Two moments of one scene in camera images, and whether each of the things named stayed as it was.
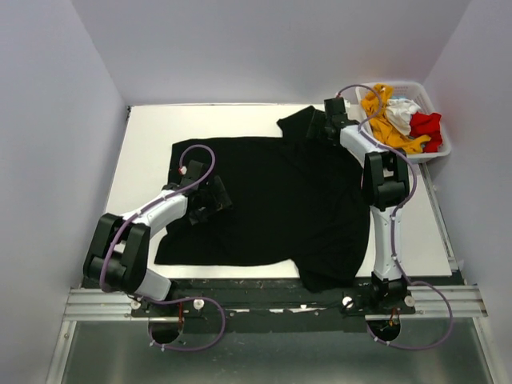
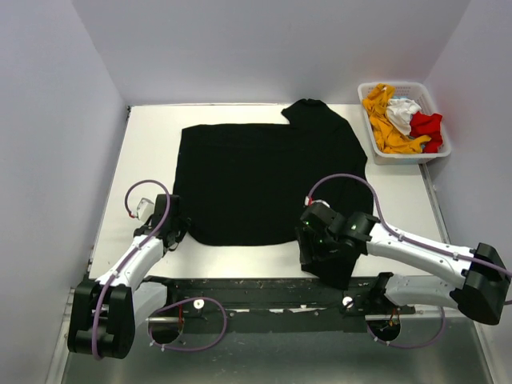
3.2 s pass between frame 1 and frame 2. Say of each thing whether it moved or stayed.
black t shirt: moved
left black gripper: moved
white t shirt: stayed
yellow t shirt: stayed
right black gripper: moved
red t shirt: stayed
